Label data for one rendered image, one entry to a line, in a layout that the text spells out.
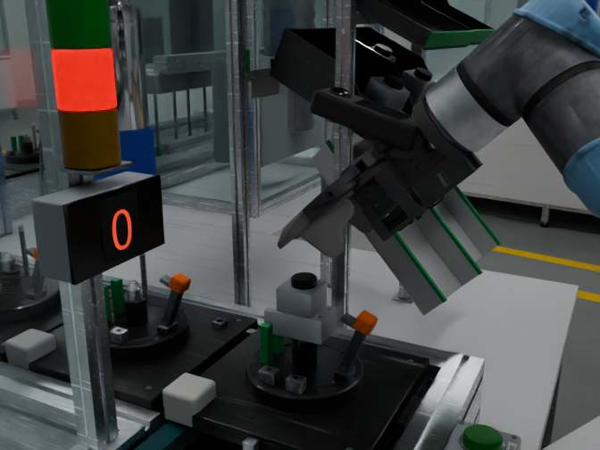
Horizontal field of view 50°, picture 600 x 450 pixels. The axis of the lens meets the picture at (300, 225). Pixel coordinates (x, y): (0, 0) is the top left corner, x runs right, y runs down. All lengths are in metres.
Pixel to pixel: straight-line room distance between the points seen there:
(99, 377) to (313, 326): 0.23
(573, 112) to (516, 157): 4.22
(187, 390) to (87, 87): 0.35
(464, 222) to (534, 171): 3.60
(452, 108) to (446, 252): 0.46
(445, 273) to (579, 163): 0.50
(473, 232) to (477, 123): 0.58
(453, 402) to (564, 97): 0.39
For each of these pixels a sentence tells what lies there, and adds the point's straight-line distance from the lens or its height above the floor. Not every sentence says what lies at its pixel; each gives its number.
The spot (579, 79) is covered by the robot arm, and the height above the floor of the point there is 1.34.
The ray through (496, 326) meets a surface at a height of 0.86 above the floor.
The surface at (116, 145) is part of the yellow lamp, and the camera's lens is 0.60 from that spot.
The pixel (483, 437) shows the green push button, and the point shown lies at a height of 0.97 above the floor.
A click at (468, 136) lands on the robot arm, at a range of 0.61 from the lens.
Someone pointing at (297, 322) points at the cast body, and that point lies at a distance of 0.74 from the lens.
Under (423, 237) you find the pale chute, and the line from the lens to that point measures 1.04.
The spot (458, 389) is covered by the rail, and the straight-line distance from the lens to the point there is 0.82.
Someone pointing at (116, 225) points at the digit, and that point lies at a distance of 0.60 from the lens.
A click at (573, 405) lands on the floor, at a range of 2.73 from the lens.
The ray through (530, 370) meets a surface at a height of 0.86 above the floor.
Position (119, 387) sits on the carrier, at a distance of 0.82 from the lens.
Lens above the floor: 1.38
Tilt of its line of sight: 18 degrees down
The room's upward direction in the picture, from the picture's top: straight up
